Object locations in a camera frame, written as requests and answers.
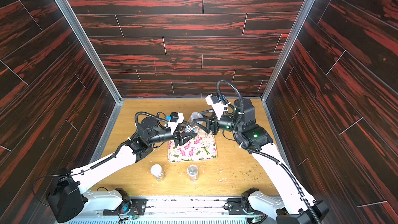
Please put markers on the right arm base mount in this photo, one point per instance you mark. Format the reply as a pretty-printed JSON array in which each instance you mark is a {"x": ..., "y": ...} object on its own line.
[{"x": 235, "y": 206}]

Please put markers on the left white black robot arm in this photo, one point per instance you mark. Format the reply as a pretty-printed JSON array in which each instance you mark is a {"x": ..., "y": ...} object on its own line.
[{"x": 66, "y": 194}]

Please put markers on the jar with white lid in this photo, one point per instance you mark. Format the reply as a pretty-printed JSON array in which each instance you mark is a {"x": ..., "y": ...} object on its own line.
[{"x": 157, "y": 171}]

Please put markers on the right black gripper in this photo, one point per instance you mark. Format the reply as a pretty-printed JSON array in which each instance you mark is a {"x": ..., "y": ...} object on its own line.
[{"x": 212, "y": 124}]

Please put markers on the clear plastic candy jar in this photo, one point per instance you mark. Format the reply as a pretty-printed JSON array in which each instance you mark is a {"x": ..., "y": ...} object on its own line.
[{"x": 191, "y": 123}]

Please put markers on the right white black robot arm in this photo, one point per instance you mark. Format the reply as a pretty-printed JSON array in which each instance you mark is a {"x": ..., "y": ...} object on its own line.
[{"x": 297, "y": 205}]

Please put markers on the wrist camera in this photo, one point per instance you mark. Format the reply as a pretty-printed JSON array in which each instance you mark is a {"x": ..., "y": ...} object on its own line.
[
  {"x": 173, "y": 120},
  {"x": 219, "y": 104}
]

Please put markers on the floral pattern tray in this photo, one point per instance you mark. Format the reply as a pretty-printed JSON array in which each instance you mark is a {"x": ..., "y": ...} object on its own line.
[{"x": 201, "y": 147}]

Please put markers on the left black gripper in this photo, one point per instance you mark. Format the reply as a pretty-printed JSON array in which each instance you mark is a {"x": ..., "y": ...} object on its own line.
[{"x": 178, "y": 138}]

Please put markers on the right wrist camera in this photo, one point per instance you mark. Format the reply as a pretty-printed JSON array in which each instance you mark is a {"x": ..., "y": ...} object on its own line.
[{"x": 219, "y": 104}]

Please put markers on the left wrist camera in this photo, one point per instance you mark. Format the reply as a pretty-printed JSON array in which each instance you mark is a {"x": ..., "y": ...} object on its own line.
[{"x": 173, "y": 120}]

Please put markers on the middle clear candy jar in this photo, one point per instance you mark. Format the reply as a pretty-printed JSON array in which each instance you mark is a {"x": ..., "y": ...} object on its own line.
[{"x": 193, "y": 172}]

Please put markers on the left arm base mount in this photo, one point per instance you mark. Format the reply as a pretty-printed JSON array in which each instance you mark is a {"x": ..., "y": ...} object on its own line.
[{"x": 135, "y": 207}]

